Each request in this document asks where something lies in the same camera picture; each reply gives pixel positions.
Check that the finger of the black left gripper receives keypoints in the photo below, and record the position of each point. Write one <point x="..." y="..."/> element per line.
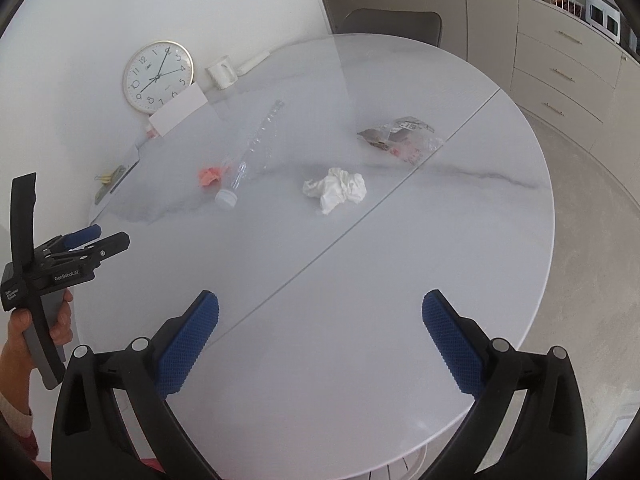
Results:
<point x="110" y="246"/>

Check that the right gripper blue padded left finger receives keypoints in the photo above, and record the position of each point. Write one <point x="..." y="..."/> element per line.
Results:
<point x="180" y="341"/>

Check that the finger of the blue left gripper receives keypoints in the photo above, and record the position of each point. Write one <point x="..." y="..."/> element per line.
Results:
<point x="80" y="238"/>

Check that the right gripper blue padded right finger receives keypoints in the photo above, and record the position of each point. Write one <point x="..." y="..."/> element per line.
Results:
<point x="460" y="342"/>

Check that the pink paper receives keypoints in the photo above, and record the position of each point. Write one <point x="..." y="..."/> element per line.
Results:
<point x="208" y="176"/>

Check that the clear plastic bottle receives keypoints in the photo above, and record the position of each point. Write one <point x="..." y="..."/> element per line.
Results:
<point x="252" y="161"/>

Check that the white tissue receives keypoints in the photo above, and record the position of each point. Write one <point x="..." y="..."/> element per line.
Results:
<point x="336" y="188"/>

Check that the clear plastic snack wrapper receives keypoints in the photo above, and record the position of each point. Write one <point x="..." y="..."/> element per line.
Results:
<point x="407" y="138"/>

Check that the white slotted trash bin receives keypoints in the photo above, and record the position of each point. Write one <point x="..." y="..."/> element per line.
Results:
<point x="407" y="467"/>

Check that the person's left hand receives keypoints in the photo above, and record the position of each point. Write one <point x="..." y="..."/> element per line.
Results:
<point x="16" y="360"/>

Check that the white paper with clips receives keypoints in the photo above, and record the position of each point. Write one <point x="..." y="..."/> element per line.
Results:
<point x="110" y="183"/>

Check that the white card box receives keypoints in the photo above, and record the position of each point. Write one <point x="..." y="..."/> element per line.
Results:
<point x="176" y="110"/>

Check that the white mug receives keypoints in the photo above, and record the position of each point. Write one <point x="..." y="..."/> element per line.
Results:
<point x="222" y="73"/>

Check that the white remote on table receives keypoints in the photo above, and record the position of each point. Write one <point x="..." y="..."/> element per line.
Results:
<point x="252" y="63"/>

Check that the beige drawer cabinet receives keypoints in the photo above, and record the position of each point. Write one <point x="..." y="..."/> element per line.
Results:
<point x="572" y="77"/>

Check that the grey chair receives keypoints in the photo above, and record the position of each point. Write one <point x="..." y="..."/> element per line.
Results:
<point x="415" y="25"/>

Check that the silver toaster oven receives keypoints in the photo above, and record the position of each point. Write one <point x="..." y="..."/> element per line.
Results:
<point x="633" y="46"/>

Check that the white appliance on counter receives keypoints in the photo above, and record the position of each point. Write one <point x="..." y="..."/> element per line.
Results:
<point x="605" y="17"/>

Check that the spice jar rack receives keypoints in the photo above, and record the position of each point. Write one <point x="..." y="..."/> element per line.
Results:
<point x="573" y="7"/>

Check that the round white wall clock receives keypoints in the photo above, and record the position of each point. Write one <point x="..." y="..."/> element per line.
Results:
<point x="156" y="74"/>

